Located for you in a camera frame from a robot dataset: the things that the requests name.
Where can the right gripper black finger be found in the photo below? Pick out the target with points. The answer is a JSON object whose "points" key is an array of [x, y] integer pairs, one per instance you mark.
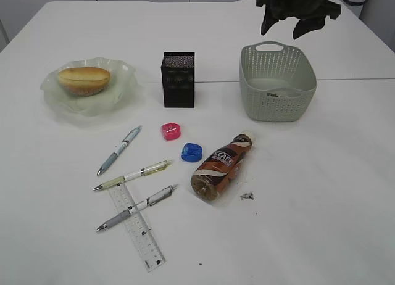
{"points": [[270, 23], [305, 26]]}

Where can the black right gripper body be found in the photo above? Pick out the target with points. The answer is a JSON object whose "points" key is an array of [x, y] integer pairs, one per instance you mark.
{"points": [[301, 9]]}

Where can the brown Nescafe coffee bottle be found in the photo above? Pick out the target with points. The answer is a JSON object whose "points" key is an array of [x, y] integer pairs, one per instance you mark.
{"points": [[212, 178]]}

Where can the golden bread roll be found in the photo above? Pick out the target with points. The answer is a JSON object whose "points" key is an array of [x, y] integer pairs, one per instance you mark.
{"points": [[84, 81]]}

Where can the pale green plastic basket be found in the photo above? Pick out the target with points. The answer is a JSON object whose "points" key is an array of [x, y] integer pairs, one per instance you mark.
{"points": [[277, 82]]}

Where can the black mesh pen holder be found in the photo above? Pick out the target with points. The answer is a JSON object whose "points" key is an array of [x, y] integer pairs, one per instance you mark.
{"points": [[178, 83]]}

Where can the pink pencil sharpener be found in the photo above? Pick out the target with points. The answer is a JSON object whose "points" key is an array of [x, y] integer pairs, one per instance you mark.
{"points": [[170, 131]]}

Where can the blue pencil sharpener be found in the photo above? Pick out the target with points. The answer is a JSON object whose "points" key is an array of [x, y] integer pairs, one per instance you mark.
{"points": [[191, 152]]}

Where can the frosted green glass plate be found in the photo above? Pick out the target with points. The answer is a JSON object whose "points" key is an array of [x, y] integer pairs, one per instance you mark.
{"points": [[116, 94]]}

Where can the grey grip white pen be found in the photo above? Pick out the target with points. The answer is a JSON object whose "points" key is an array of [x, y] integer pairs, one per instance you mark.
{"points": [[114, 155]]}

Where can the cream grip white pen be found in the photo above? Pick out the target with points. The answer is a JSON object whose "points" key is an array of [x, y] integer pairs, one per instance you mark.
{"points": [[131, 176]]}

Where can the lilac grip white pen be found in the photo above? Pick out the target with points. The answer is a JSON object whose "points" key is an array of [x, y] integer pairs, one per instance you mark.
{"points": [[133, 209]]}

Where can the tiny grey paper scrap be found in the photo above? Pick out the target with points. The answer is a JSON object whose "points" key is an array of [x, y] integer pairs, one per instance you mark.
{"points": [[247, 196]]}

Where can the clear plastic ruler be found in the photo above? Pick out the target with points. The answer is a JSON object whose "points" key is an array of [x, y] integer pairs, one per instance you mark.
{"points": [[138, 229]]}

